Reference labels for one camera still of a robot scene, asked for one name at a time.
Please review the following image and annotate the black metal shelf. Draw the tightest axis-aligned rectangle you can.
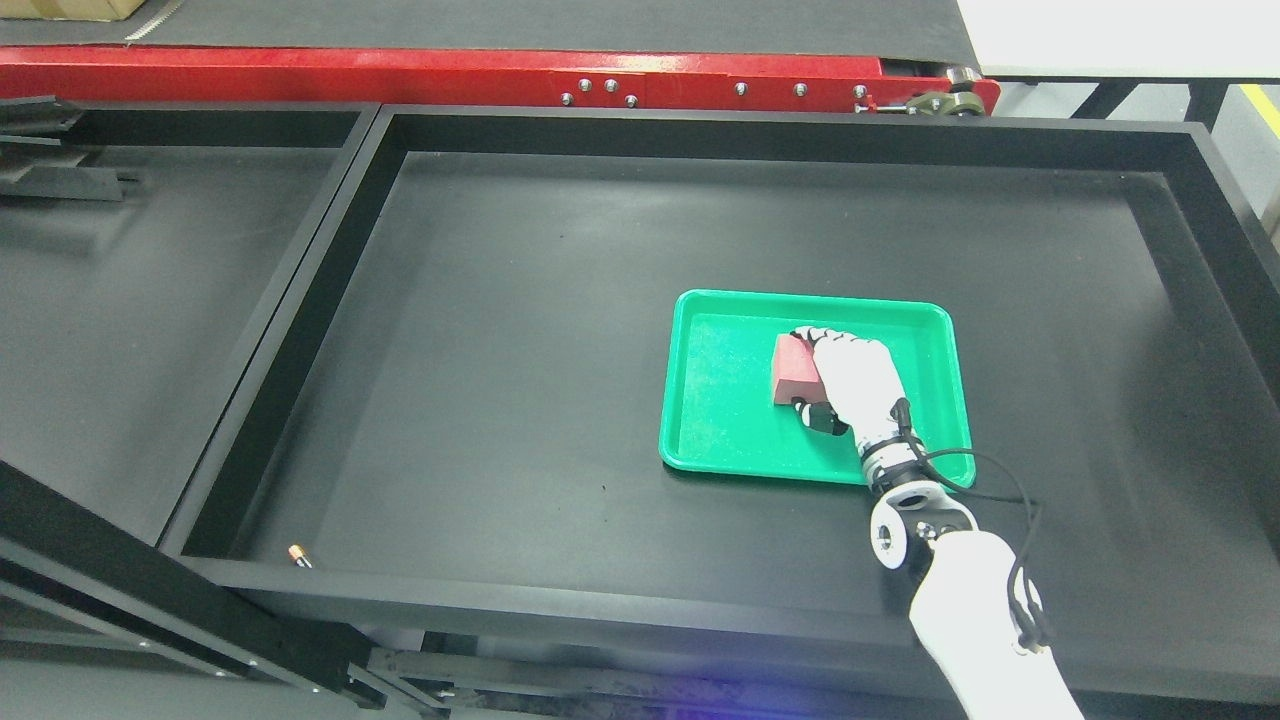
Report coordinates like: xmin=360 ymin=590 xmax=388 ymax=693
xmin=3 ymin=102 xmax=387 ymax=708
xmin=165 ymin=108 xmax=1277 ymax=717

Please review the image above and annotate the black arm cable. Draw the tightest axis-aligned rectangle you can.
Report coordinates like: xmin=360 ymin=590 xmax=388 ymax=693
xmin=895 ymin=398 xmax=1053 ymax=651

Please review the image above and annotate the green plastic tray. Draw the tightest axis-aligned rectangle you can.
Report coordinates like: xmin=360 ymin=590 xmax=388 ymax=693
xmin=658 ymin=290 xmax=977 ymax=487

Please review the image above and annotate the black left metal shelf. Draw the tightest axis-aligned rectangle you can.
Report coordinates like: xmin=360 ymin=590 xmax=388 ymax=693
xmin=3 ymin=102 xmax=387 ymax=708

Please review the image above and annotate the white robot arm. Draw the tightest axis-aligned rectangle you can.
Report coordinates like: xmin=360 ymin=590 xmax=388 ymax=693
xmin=859 ymin=434 xmax=1082 ymax=719

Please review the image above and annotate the black right metal shelf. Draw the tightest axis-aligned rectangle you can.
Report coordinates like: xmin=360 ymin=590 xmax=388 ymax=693
xmin=165 ymin=108 xmax=1277 ymax=717

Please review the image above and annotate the pink foam block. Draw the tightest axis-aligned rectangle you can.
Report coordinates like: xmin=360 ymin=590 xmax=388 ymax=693
xmin=771 ymin=334 xmax=827 ymax=405

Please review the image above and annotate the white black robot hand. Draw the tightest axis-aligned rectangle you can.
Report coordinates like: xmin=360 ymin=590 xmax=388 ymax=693
xmin=791 ymin=325 xmax=908 ymax=455

